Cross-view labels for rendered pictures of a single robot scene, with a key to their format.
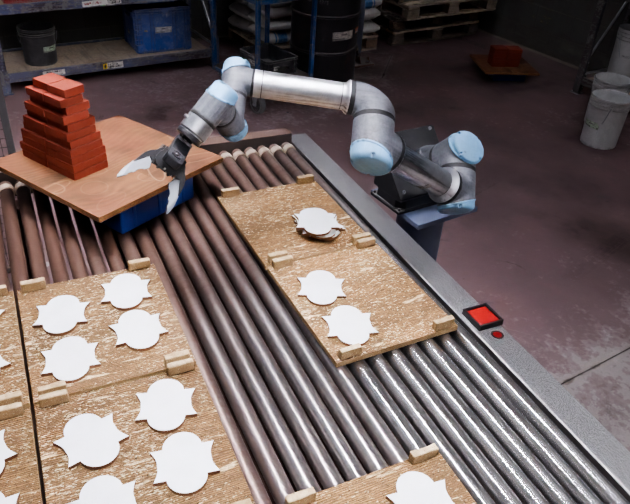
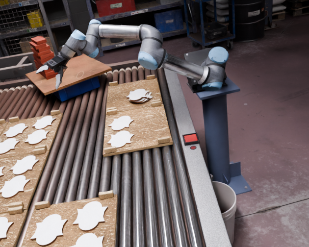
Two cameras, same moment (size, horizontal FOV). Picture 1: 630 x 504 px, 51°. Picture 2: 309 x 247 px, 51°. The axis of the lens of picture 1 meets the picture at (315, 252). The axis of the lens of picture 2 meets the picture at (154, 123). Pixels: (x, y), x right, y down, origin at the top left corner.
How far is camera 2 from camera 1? 97 cm
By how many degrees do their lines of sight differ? 24
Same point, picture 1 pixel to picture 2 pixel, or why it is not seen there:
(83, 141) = not seen: hidden behind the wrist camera
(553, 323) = not seen: outside the picture
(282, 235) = (122, 101)
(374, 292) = (144, 126)
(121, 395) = (13, 160)
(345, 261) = (141, 112)
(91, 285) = (34, 120)
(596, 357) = not seen: outside the picture
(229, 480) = (25, 195)
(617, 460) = (209, 211)
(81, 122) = (46, 55)
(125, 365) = (23, 149)
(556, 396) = (200, 178)
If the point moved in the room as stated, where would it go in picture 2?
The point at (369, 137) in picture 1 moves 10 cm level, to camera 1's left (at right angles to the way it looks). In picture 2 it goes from (143, 50) to (127, 50)
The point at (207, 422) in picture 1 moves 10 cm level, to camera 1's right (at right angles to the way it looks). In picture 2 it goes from (34, 173) to (50, 176)
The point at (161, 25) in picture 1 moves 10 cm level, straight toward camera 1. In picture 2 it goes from (168, 19) to (167, 20)
